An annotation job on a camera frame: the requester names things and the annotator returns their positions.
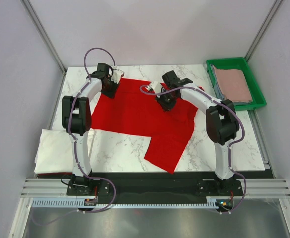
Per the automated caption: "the folded white t shirt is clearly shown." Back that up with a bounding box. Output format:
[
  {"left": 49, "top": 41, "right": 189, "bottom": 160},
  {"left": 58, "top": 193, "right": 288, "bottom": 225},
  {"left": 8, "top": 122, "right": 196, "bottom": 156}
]
[{"left": 34, "top": 129, "right": 95, "bottom": 176}]

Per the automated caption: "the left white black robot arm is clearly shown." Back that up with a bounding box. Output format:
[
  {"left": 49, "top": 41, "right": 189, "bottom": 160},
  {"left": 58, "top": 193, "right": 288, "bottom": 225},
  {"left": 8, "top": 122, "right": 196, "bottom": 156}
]
[{"left": 62, "top": 63, "right": 124, "bottom": 195}]

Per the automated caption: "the pink t shirt in bin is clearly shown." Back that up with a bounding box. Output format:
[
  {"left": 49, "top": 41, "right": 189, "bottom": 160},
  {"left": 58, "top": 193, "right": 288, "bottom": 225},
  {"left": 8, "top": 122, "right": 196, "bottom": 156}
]
[{"left": 212, "top": 65, "right": 254, "bottom": 104}]

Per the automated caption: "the green plastic bin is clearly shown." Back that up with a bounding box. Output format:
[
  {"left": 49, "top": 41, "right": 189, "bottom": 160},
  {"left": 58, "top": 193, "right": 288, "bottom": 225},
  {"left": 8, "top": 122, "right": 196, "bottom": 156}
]
[{"left": 206, "top": 57, "right": 267, "bottom": 111}]

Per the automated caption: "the right aluminium corner post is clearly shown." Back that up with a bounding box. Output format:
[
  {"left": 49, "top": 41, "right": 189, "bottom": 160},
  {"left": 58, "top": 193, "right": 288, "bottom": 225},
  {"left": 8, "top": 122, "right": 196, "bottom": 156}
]
[{"left": 244, "top": 0, "right": 284, "bottom": 62}]

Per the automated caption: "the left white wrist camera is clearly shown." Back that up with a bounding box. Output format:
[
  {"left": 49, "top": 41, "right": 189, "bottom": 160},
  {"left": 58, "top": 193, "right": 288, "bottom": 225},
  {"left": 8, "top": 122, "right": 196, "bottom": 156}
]
[{"left": 111, "top": 69, "right": 125, "bottom": 84}]

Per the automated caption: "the aluminium corner post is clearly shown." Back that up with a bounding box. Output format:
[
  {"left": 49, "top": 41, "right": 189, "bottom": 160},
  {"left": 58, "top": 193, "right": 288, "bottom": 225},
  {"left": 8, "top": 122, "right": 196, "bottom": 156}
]
[
  {"left": 244, "top": 0, "right": 284, "bottom": 62},
  {"left": 20, "top": 0, "right": 67, "bottom": 75}
]

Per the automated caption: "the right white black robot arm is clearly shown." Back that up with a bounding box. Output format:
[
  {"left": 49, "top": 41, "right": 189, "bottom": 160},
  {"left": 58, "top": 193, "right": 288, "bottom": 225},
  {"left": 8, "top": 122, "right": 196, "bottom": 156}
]
[{"left": 147, "top": 71, "right": 243, "bottom": 197}]

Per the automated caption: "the left aluminium corner post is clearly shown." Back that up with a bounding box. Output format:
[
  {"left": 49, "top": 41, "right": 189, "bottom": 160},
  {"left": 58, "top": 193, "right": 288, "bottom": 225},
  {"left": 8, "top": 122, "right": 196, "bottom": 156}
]
[{"left": 20, "top": 0, "right": 67, "bottom": 75}]

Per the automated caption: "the red t shirt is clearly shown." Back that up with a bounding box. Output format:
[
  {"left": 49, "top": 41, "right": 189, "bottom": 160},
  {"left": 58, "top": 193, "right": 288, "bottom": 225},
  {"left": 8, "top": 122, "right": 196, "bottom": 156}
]
[{"left": 91, "top": 78, "right": 198, "bottom": 174}]

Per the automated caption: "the aluminium front frame rail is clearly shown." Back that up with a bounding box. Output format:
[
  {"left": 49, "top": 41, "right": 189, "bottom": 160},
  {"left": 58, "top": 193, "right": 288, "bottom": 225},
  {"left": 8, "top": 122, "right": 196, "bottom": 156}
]
[{"left": 21, "top": 178, "right": 290, "bottom": 199}]

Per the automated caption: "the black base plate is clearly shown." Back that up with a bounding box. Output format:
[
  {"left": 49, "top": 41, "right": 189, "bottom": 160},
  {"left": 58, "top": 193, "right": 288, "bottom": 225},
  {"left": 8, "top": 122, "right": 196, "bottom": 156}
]
[{"left": 37, "top": 170, "right": 276, "bottom": 204}]

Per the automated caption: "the white slotted cable duct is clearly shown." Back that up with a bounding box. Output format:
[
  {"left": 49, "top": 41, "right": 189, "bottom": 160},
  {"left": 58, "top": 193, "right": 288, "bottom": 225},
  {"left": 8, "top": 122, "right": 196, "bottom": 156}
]
[{"left": 31, "top": 197, "right": 229, "bottom": 209}]

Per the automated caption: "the folded dark red shirt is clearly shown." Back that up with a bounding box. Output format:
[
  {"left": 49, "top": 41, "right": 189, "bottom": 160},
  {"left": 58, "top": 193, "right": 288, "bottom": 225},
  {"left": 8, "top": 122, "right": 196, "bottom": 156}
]
[{"left": 37, "top": 173, "right": 65, "bottom": 179}]

